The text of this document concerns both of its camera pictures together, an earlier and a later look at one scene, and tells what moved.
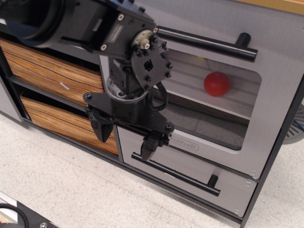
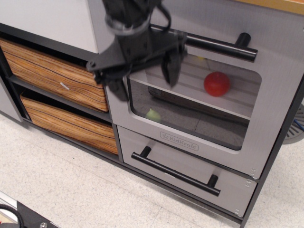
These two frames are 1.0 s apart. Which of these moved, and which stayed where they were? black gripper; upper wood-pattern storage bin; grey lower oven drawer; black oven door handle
Moved: black gripper
Stayed: black oven door handle; grey lower oven drawer; upper wood-pattern storage bin
